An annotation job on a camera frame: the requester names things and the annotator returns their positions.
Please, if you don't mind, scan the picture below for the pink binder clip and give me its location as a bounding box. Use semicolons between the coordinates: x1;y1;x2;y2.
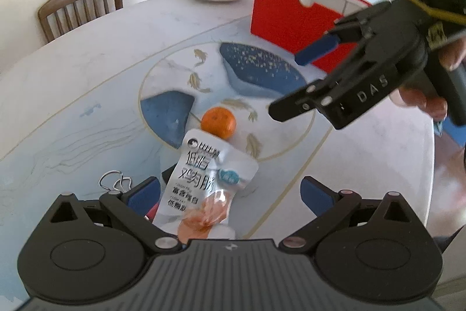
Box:
98;170;155;222

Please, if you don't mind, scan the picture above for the chicken breast pouch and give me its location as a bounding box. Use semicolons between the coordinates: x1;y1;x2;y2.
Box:
152;129;258;244

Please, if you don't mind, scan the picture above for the orange tangerine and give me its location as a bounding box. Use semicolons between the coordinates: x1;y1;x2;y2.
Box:
201;107;236;140

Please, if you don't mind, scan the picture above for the person right hand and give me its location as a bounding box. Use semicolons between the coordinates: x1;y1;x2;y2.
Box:
384;36;465;122

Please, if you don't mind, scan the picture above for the red white cardboard box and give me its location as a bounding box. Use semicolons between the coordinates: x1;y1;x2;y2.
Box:
250;0;372;55

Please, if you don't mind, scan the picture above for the brown wooden chair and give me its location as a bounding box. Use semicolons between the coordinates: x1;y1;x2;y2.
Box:
37;0;123;43

